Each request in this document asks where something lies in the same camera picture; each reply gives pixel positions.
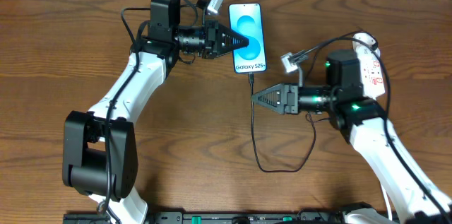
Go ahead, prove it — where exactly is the white power strip cord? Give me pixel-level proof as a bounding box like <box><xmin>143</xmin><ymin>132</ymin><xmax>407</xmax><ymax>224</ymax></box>
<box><xmin>379</xmin><ymin>182</ymin><xmax>393</xmax><ymax>222</ymax></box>

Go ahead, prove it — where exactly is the Samsung Galaxy smartphone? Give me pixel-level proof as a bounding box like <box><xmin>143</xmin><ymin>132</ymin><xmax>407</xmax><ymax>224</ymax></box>
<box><xmin>228</xmin><ymin>3</ymin><xmax>267</xmax><ymax>73</ymax></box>

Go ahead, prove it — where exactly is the black USB charging cable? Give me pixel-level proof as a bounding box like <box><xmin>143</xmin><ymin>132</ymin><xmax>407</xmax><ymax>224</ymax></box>
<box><xmin>248</xmin><ymin>30</ymin><xmax>379</xmax><ymax>174</ymax></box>

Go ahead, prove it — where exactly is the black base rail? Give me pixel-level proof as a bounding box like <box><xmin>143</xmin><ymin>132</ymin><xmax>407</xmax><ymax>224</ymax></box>
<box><xmin>62</xmin><ymin>201</ymin><xmax>400</xmax><ymax>224</ymax></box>

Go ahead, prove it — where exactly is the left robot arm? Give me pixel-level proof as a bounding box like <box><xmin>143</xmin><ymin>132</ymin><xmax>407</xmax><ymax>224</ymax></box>
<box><xmin>62</xmin><ymin>0</ymin><xmax>249</xmax><ymax>223</ymax></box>

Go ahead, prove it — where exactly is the white power strip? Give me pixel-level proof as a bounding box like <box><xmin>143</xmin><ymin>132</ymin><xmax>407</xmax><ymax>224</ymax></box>
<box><xmin>352</xmin><ymin>33</ymin><xmax>385</xmax><ymax>100</ymax></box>

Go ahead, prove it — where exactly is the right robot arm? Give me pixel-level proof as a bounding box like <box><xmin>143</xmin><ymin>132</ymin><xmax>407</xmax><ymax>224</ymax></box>
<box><xmin>251</xmin><ymin>47</ymin><xmax>451</xmax><ymax>223</ymax></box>

